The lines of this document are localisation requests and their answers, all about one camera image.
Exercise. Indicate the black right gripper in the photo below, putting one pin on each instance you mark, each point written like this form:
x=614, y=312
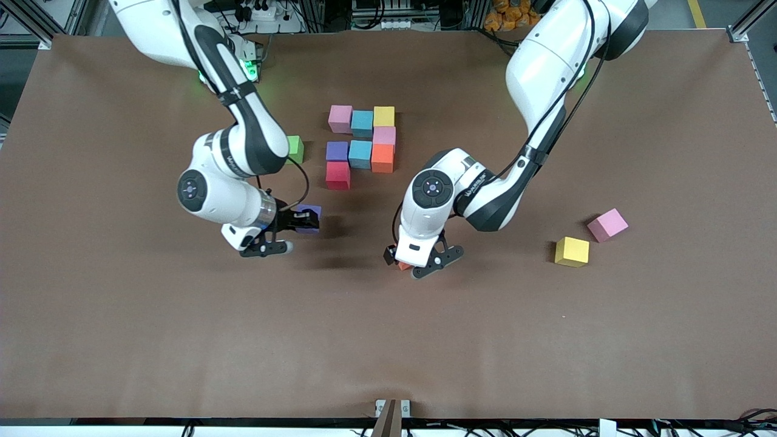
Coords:
x=286, y=219

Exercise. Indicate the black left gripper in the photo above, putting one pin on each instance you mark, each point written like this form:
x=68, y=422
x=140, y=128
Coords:
x=389, y=255

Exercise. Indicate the purple foam cube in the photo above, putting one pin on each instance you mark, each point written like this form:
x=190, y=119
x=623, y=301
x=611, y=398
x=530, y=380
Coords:
x=337, y=152
x=311, y=220

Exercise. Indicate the orange foam cube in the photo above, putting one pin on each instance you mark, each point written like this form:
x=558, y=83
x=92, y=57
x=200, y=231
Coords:
x=382, y=159
x=405, y=266

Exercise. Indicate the red foam cube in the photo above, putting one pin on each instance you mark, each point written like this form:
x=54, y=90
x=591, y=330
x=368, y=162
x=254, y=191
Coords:
x=338, y=176

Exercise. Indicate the cyan foam cube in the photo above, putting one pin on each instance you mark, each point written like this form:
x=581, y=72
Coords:
x=362, y=122
x=360, y=154

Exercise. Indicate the pink foam cube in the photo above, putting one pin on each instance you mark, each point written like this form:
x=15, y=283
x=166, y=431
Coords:
x=607, y=225
x=340, y=119
x=385, y=135

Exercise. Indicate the yellow foam cube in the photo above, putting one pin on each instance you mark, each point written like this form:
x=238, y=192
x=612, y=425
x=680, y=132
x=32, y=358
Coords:
x=572, y=252
x=383, y=116

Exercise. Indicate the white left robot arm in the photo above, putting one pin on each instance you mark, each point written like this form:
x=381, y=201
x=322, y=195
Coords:
x=546, y=60

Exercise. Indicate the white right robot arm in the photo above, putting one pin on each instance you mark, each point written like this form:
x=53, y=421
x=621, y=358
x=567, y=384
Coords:
x=164, y=30

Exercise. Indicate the green foam cube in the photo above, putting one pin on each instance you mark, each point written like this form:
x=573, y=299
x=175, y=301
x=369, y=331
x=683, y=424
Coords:
x=297, y=149

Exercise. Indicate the brown table cover sheet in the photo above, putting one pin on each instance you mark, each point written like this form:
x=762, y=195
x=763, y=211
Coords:
x=388, y=340

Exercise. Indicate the white power strip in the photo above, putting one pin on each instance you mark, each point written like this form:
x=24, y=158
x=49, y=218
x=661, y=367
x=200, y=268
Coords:
x=270, y=24

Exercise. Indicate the white electrical box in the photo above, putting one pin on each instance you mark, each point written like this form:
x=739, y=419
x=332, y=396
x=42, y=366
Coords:
x=394, y=24

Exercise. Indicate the orange packets pile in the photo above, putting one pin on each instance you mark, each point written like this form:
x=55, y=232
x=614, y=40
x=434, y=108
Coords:
x=510, y=17

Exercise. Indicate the silver bracket with brown post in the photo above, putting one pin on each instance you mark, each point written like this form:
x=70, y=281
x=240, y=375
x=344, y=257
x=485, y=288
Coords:
x=391, y=419

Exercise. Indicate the aluminium frame profile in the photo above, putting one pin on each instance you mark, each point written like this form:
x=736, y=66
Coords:
x=27, y=21
x=739, y=31

